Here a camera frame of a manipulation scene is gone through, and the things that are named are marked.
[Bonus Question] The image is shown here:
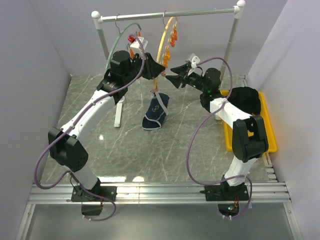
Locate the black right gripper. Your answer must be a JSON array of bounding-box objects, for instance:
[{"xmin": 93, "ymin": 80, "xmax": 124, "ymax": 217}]
[{"xmin": 165, "ymin": 64, "xmax": 208, "ymax": 94}]

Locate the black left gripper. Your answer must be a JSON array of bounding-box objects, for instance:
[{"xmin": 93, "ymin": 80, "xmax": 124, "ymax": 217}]
[{"xmin": 124, "ymin": 51, "xmax": 166, "ymax": 84}]

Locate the yellow clip hanger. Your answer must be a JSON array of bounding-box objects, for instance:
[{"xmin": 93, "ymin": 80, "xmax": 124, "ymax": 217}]
[{"xmin": 151, "ymin": 10, "xmax": 180, "ymax": 94}]

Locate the navy blue underwear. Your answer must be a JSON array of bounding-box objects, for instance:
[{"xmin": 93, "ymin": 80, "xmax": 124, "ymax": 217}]
[{"xmin": 142, "ymin": 91, "xmax": 170, "ymax": 131}]

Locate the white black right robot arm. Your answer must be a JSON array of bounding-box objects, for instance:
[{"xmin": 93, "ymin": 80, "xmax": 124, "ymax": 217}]
[{"xmin": 166, "ymin": 62, "xmax": 269, "ymax": 200}]

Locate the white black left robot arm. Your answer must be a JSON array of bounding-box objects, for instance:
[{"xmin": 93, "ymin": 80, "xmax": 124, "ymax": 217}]
[{"xmin": 48, "ymin": 50, "xmax": 165, "ymax": 201}]

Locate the green clip hanger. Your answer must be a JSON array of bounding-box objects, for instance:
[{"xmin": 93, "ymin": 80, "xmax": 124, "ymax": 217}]
[{"xmin": 103, "ymin": 14, "xmax": 142, "ymax": 74}]

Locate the black garment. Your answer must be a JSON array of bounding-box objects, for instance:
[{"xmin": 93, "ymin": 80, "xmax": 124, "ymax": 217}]
[{"xmin": 228, "ymin": 86, "xmax": 261, "ymax": 115}]

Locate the yellow plastic tray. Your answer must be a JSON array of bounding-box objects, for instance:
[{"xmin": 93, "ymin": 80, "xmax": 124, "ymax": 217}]
[{"xmin": 219, "ymin": 90, "xmax": 278, "ymax": 153}]

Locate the metal clothes rack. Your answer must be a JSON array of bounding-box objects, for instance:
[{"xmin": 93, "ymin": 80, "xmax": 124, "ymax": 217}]
[{"xmin": 91, "ymin": 0, "xmax": 247, "ymax": 129}]

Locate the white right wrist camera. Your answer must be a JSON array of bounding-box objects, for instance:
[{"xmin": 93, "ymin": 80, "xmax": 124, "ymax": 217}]
[{"xmin": 186, "ymin": 53, "xmax": 200, "ymax": 76}]

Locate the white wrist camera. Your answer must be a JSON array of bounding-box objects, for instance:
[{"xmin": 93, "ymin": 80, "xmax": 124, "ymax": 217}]
[
  {"xmin": 127, "ymin": 36, "xmax": 148, "ymax": 56},
  {"xmin": 186, "ymin": 53, "xmax": 200, "ymax": 76}
]

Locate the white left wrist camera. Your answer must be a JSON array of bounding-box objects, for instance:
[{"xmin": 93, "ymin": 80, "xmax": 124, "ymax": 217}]
[{"xmin": 127, "ymin": 36, "xmax": 148, "ymax": 56}]

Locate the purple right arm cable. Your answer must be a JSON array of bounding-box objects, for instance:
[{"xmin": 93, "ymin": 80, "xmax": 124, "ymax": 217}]
[{"xmin": 186, "ymin": 57, "xmax": 253, "ymax": 220}]

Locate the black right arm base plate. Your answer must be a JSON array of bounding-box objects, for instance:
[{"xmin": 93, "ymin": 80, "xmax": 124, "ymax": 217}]
[{"xmin": 200, "ymin": 184, "xmax": 249, "ymax": 202}]

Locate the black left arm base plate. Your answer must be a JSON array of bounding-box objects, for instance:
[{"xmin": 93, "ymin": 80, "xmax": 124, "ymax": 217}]
[{"xmin": 71, "ymin": 185, "xmax": 117, "ymax": 217}]

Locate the aluminium rail frame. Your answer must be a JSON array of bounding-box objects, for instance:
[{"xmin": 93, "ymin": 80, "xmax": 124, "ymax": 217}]
[{"xmin": 16, "ymin": 182, "xmax": 303, "ymax": 240}]

